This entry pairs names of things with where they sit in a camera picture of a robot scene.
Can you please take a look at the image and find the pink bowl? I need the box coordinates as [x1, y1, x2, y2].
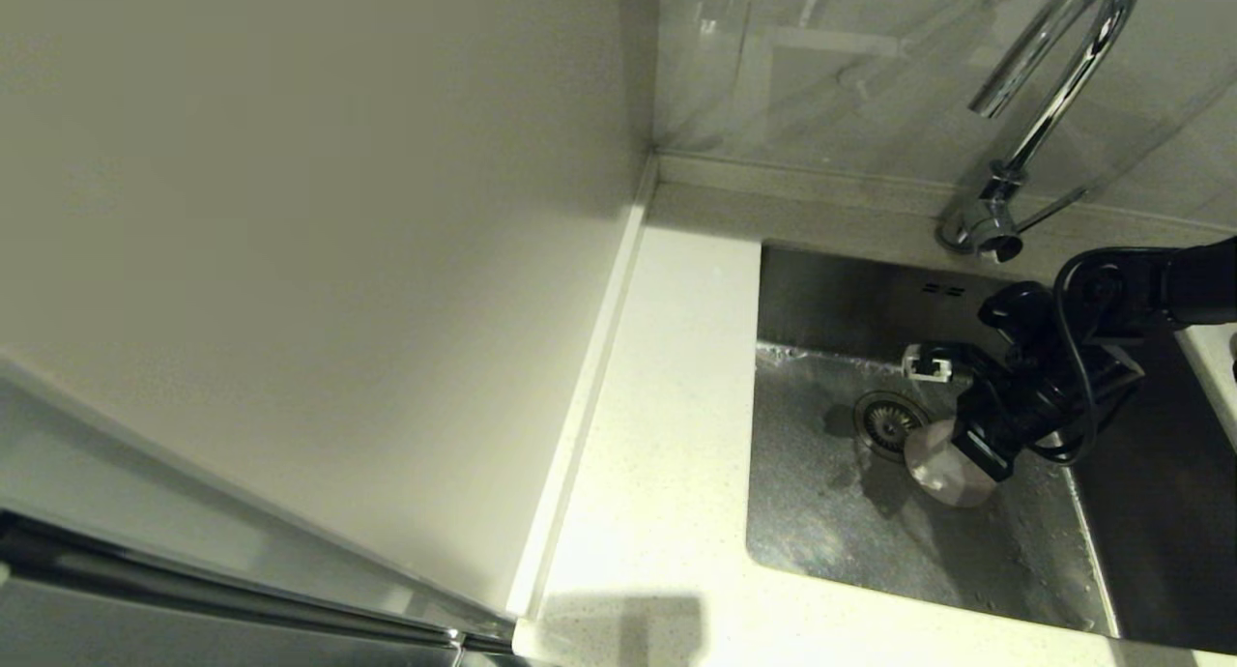
[904, 418, 1002, 508]

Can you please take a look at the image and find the metal appliance door handle bar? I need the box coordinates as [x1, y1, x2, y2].
[0, 517, 513, 654]

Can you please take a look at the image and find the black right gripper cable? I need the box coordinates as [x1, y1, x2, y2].
[1024, 249, 1156, 468]

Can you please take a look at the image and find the chrome gooseneck faucet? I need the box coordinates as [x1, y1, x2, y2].
[935, 0, 1146, 265]

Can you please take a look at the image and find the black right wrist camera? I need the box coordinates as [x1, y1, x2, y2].
[978, 282, 1059, 347]

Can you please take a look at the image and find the stainless steel sink basin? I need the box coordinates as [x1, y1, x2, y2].
[744, 242, 1237, 653]

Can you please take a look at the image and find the white tall cabinet side panel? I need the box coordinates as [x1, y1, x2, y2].
[0, 0, 658, 620]

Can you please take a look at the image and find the metal sink drain strainer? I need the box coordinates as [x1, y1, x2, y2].
[853, 391, 931, 462]

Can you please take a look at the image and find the white trim strip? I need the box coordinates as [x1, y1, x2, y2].
[507, 159, 658, 618]

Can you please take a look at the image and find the stainless steel appliance door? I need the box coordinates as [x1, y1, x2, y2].
[0, 358, 513, 667]

